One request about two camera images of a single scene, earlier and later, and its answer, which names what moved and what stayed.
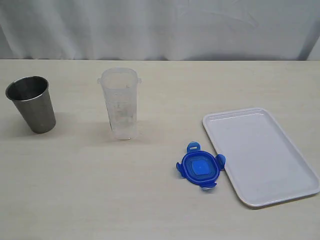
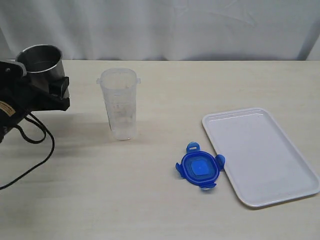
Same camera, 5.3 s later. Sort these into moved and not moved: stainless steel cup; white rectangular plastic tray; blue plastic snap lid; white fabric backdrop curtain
Moved: stainless steel cup
Not moved: blue plastic snap lid; white fabric backdrop curtain; white rectangular plastic tray
